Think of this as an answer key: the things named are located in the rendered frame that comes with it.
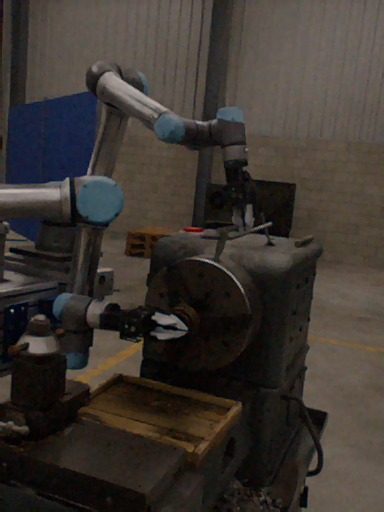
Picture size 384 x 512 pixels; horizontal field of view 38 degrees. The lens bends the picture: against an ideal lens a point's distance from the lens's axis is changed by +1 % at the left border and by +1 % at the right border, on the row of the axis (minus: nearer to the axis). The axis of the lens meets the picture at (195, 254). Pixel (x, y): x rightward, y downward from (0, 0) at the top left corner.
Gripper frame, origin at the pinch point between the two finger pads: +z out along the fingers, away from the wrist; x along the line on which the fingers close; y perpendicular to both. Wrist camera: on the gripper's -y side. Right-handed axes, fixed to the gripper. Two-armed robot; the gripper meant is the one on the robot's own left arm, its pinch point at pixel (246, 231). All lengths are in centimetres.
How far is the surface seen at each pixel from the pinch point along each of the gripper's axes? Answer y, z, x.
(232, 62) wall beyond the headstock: -975, -337, -285
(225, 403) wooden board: 27, 42, -2
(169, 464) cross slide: 74, 36, 4
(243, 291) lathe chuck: 18.1, 15.3, 2.9
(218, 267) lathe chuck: 18.4, 8.4, -3.1
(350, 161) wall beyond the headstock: -982, -96, -72
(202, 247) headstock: 0.2, 3.3, -14.2
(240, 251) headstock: -0.5, 5.8, -2.6
